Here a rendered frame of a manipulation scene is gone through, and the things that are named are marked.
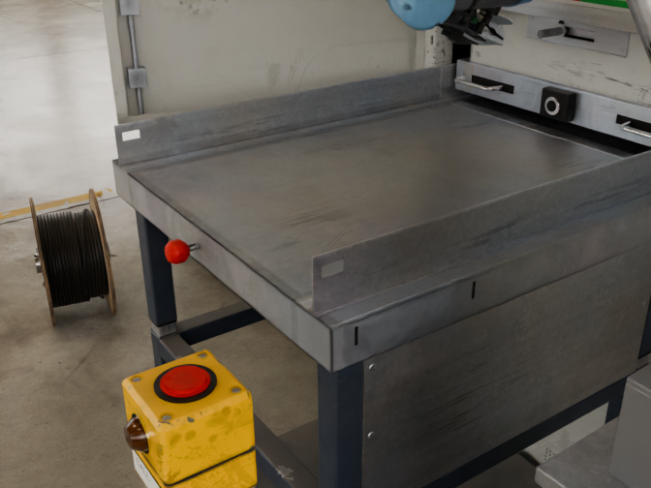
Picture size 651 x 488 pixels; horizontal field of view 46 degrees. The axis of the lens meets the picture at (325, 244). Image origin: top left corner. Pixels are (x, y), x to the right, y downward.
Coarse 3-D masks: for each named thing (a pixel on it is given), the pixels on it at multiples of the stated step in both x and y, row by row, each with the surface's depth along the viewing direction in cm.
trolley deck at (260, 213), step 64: (384, 128) 140; (448, 128) 139; (512, 128) 139; (128, 192) 122; (192, 192) 113; (256, 192) 112; (320, 192) 112; (384, 192) 112; (448, 192) 112; (512, 192) 112; (192, 256) 106; (256, 256) 94; (512, 256) 93; (576, 256) 100; (320, 320) 80; (384, 320) 83; (448, 320) 89
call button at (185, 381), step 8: (176, 368) 62; (184, 368) 62; (192, 368) 62; (200, 368) 62; (168, 376) 61; (176, 376) 61; (184, 376) 61; (192, 376) 61; (200, 376) 61; (208, 376) 62; (160, 384) 61; (168, 384) 60; (176, 384) 60; (184, 384) 60; (192, 384) 60; (200, 384) 60; (208, 384) 61; (168, 392) 60; (176, 392) 60; (184, 392) 60; (192, 392) 60; (200, 392) 60
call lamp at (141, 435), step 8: (136, 416) 60; (128, 424) 60; (136, 424) 60; (144, 424) 60; (128, 432) 60; (136, 432) 59; (144, 432) 59; (128, 440) 60; (136, 440) 59; (144, 440) 59; (136, 448) 60; (144, 448) 60
